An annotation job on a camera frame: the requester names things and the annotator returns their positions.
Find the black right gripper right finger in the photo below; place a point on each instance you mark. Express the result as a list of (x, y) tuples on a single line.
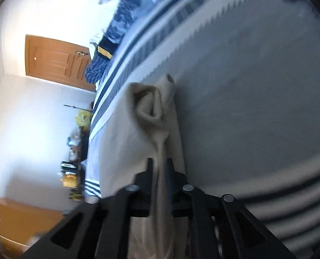
[(219, 227)]

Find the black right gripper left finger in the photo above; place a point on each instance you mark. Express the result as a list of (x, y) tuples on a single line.
[(101, 228)]

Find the beige knit garment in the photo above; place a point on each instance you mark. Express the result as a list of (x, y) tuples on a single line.
[(144, 125)]

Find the yellow black box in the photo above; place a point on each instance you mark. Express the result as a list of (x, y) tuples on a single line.
[(69, 174)]

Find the orange wooden furniture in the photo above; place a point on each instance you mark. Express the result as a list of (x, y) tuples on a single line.
[(20, 222)]

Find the yellow plastic bag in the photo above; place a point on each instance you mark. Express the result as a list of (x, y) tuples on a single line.
[(83, 119)]

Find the white navy striped bedspread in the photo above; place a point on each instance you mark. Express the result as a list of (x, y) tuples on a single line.
[(247, 99)]

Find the brown wooden door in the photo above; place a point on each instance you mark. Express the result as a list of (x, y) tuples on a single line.
[(57, 61)]

